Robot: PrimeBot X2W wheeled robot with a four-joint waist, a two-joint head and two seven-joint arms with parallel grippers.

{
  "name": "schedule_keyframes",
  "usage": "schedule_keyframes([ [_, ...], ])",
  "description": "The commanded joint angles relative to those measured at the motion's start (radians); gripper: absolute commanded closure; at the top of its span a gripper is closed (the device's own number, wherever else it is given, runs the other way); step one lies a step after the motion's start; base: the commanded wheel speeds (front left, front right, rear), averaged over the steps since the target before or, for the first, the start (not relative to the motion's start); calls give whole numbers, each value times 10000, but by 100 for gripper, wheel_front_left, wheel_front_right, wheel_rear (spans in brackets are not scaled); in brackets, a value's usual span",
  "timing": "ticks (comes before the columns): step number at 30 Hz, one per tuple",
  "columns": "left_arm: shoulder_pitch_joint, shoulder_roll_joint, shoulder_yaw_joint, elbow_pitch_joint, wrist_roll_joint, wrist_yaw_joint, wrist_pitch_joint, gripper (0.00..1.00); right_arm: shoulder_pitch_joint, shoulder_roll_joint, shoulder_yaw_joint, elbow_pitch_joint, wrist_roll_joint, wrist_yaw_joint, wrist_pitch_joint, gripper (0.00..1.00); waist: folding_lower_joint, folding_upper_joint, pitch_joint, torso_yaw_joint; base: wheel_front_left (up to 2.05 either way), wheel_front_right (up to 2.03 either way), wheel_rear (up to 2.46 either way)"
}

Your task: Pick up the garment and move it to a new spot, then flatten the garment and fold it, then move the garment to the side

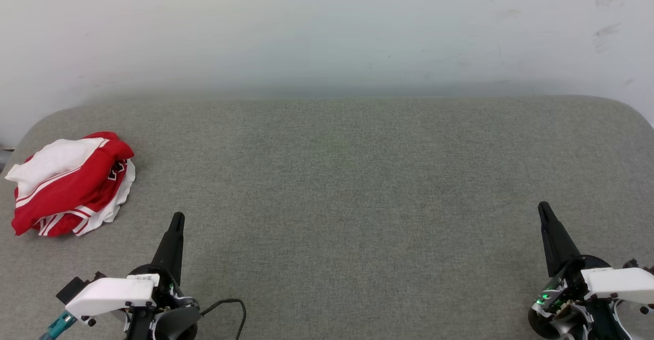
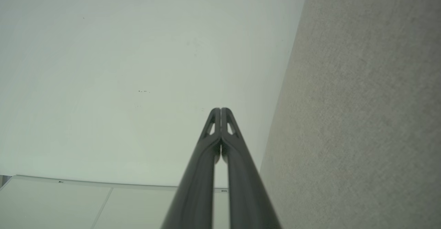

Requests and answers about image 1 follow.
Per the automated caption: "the thin black cable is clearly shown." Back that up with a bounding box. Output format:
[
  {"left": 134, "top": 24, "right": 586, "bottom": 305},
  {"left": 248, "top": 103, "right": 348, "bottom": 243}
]
[{"left": 199, "top": 298, "right": 248, "bottom": 340}]

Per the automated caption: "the red and white garment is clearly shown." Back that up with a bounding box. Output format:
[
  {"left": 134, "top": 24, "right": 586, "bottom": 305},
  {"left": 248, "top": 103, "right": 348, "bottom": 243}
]
[{"left": 5, "top": 131, "right": 136, "bottom": 237}]

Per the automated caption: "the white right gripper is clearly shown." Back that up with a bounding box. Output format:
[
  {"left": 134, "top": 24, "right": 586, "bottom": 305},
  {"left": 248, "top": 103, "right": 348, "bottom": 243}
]
[{"left": 528, "top": 201, "right": 654, "bottom": 340}]

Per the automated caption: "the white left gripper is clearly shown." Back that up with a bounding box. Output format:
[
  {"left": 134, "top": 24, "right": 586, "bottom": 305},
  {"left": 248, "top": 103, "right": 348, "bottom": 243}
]
[{"left": 64, "top": 212, "right": 201, "bottom": 340}]

